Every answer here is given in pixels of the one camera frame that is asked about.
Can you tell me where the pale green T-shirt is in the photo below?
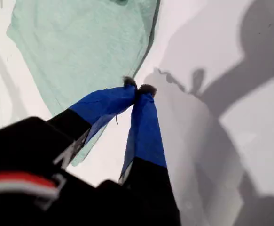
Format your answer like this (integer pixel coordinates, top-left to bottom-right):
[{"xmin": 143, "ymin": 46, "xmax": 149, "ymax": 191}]
[{"xmin": 6, "ymin": 0, "xmax": 162, "ymax": 168}]

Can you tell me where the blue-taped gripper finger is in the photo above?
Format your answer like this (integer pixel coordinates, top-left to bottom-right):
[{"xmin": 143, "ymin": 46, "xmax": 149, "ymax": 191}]
[
  {"xmin": 45, "ymin": 76, "xmax": 138, "ymax": 145},
  {"xmin": 119, "ymin": 84, "xmax": 182, "ymax": 226}
]

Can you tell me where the red and white wire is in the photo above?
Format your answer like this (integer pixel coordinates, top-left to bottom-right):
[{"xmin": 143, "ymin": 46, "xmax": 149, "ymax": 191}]
[{"xmin": 0, "ymin": 172, "xmax": 66, "ymax": 205}]

